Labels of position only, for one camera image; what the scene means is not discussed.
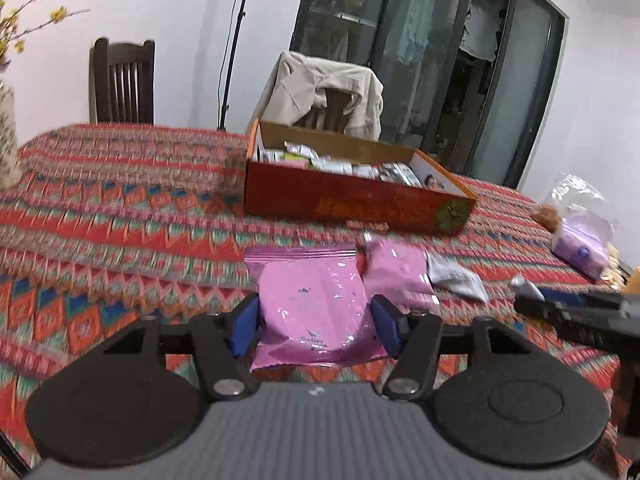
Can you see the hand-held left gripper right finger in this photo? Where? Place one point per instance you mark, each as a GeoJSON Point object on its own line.
{"type": "Point", "coordinates": [384, 322]}

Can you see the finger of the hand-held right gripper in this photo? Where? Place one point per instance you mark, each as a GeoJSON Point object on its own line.
{"type": "Point", "coordinates": [565, 296]}
{"type": "Point", "coordinates": [575, 322]}

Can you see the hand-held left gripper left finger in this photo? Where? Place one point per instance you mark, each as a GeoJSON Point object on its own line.
{"type": "Point", "coordinates": [245, 325]}

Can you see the small silver snack packet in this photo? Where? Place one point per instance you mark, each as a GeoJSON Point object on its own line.
{"type": "Point", "coordinates": [525, 287]}

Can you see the large pink snack packet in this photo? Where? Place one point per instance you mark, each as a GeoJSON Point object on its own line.
{"type": "Point", "coordinates": [312, 305]}

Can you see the red cardboard box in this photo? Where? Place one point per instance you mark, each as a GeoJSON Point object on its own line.
{"type": "Point", "coordinates": [340, 200]}

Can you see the pile of silver snack packets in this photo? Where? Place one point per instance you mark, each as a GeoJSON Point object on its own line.
{"type": "Point", "coordinates": [350, 166]}

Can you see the yellow-green snack packet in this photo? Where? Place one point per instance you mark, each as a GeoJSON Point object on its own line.
{"type": "Point", "coordinates": [295, 161]}

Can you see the clear plastic bag of snacks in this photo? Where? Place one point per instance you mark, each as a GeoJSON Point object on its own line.
{"type": "Point", "coordinates": [570, 195]}

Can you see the purple tissue pack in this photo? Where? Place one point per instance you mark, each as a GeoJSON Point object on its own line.
{"type": "Point", "coordinates": [580, 245]}

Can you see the small pink snack packet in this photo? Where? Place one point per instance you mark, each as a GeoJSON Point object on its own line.
{"type": "Point", "coordinates": [397, 270]}

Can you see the white snack packet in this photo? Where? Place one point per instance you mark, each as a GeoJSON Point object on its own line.
{"type": "Point", "coordinates": [457, 277]}

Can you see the red patterned tablecloth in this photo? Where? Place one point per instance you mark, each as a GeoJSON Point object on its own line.
{"type": "Point", "coordinates": [125, 220]}

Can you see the jacket-covered wooden chair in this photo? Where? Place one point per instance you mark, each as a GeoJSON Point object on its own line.
{"type": "Point", "coordinates": [331, 110]}

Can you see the beige jacket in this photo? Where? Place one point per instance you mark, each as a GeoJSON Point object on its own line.
{"type": "Point", "coordinates": [295, 90]}

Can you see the dark wooden chair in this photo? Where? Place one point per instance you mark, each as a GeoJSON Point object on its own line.
{"type": "Point", "coordinates": [122, 85]}

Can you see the hanging white shirt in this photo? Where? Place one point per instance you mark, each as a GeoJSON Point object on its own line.
{"type": "Point", "coordinates": [482, 30]}

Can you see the light stand with round lamp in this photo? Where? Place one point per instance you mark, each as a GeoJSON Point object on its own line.
{"type": "Point", "coordinates": [232, 45]}

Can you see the beige woven vase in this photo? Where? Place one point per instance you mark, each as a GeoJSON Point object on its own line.
{"type": "Point", "coordinates": [7, 145]}

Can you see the dark framed sliding glass door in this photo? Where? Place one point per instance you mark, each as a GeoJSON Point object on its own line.
{"type": "Point", "coordinates": [360, 20]}

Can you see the hanging light blue garment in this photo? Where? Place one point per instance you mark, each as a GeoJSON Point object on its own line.
{"type": "Point", "coordinates": [414, 20]}

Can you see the yellow flower branches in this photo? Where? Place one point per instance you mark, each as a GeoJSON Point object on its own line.
{"type": "Point", "coordinates": [30, 20]}

